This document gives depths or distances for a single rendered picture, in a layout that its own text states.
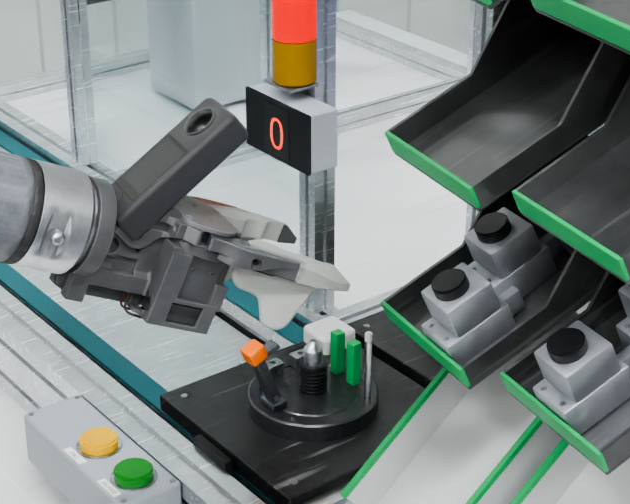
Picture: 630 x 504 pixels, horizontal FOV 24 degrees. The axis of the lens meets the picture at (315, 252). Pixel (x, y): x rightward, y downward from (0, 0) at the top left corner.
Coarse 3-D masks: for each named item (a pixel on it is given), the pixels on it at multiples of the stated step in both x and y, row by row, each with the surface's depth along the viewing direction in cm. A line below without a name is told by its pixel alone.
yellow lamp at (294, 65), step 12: (276, 48) 160; (288, 48) 159; (300, 48) 159; (312, 48) 160; (276, 60) 161; (288, 60) 160; (300, 60) 160; (312, 60) 161; (276, 72) 162; (288, 72) 161; (300, 72) 161; (312, 72) 162; (288, 84) 161; (300, 84) 161
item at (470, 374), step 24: (576, 144) 130; (480, 216) 128; (456, 264) 129; (576, 264) 118; (408, 288) 128; (552, 288) 123; (576, 288) 120; (408, 312) 128; (528, 312) 122; (552, 312) 119; (408, 336) 126; (504, 336) 118; (528, 336) 119; (480, 360) 118; (504, 360) 119
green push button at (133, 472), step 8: (120, 464) 146; (128, 464) 146; (136, 464) 146; (144, 464) 146; (120, 472) 145; (128, 472) 145; (136, 472) 145; (144, 472) 145; (152, 472) 146; (120, 480) 145; (128, 480) 144; (136, 480) 144; (144, 480) 145
